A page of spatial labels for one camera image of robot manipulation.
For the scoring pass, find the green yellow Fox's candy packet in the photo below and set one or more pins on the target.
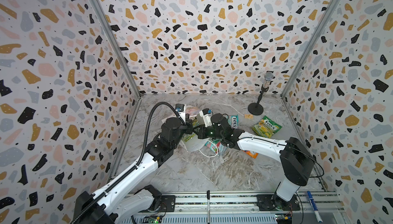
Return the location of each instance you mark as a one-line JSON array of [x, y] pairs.
[[266, 127]]

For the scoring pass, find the blue marker pen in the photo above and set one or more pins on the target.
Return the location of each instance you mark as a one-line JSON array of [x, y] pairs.
[[314, 207]]

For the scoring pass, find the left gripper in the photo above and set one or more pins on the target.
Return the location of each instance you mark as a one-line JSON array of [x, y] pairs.
[[188, 130]]

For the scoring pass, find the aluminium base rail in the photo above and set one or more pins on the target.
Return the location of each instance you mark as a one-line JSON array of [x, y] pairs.
[[241, 208]]

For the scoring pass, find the black and silver pen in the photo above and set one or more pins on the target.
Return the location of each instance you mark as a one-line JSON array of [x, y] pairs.
[[208, 207]]

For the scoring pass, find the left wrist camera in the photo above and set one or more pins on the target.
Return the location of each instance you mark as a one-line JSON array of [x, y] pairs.
[[181, 111]]

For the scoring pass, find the black microphone stand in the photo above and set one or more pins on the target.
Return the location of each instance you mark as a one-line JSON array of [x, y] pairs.
[[256, 108]]

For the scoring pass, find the white paper bag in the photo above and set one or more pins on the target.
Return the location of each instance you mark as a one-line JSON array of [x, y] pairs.
[[196, 144]]

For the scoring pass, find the silver microphone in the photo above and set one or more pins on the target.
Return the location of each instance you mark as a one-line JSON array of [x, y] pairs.
[[267, 81]]

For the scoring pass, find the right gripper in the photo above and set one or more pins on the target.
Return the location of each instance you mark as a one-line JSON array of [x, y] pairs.
[[202, 131]]

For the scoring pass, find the left circuit board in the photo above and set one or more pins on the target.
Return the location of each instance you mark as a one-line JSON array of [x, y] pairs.
[[153, 219]]

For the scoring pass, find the circuit board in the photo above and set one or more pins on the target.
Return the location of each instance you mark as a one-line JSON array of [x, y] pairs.
[[153, 219], [283, 218]]

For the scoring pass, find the teal Fox's candy packet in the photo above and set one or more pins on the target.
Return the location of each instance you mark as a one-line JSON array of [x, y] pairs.
[[233, 121], [216, 146]]

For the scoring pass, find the right circuit board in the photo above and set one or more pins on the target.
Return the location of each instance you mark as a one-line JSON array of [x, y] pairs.
[[283, 218]]

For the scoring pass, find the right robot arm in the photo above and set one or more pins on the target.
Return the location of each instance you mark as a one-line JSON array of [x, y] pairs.
[[296, 160]]

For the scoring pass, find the green snack packet in bag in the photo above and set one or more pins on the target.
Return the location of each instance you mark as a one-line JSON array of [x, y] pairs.
[[188, 133]]

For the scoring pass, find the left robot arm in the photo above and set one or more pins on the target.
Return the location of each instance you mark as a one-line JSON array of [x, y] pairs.
[[110, 204]]

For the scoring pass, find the orange snack packet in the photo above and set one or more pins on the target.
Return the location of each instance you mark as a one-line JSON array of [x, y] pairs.
[[251, 153]]

